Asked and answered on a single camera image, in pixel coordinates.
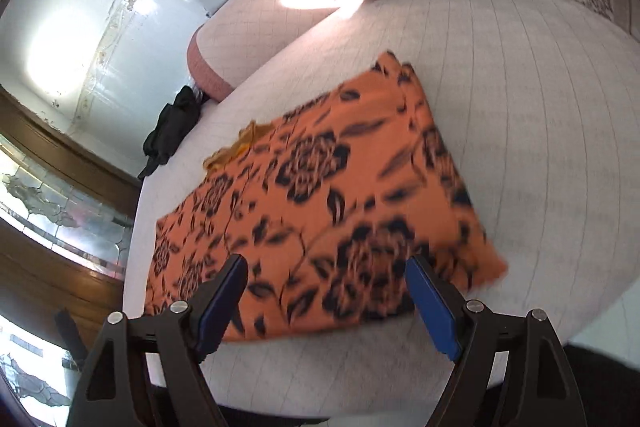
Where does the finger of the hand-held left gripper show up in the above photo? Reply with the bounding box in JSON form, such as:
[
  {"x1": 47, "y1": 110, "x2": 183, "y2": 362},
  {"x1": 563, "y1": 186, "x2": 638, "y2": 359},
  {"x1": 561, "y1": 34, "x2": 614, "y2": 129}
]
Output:
[{"x1": 54, "y1": 308, "x2": 87, "y2": 370}]

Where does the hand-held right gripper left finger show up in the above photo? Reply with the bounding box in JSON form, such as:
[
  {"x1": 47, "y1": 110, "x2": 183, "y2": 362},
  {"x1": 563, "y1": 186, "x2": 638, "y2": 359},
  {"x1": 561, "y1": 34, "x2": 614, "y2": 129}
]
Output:
[{"x1": 66, "y1": 253, "x2": 249, "y2": 427}]

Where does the pink quilted bolster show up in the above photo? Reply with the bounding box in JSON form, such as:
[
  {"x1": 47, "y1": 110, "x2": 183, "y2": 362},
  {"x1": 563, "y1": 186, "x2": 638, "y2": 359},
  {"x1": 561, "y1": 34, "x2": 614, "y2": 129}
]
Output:
[{"x1": 186, "y1": 0, "x2": 351, "y2": 102}]

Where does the wooden door with patterned glass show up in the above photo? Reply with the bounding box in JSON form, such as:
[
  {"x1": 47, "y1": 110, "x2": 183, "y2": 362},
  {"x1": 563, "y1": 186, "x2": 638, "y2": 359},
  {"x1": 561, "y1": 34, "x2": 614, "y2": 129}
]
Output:
[{"x1": 0, "y1": 87, "x2": 143, "y2": 427}]

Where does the black cloth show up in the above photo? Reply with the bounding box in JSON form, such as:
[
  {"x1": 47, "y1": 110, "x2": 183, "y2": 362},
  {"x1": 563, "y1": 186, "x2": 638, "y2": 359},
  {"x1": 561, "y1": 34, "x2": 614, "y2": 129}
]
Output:
[{"x1": 137, "y1": 85, "x2": 202, "y2": 180}]

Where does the orange floral sweater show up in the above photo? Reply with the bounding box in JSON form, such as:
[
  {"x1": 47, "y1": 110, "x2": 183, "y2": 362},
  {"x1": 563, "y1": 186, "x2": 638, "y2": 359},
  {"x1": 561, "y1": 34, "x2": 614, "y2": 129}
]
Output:
[{"x1": 144, "y1": 51, "x2": 510, "y2": 344}]

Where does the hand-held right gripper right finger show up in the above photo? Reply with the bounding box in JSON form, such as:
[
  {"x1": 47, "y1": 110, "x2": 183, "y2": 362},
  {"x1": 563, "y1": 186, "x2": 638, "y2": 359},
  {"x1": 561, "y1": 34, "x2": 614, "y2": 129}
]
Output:
[{"x1": 404, "y1": 254, "x2": 588, "y2": 427}]

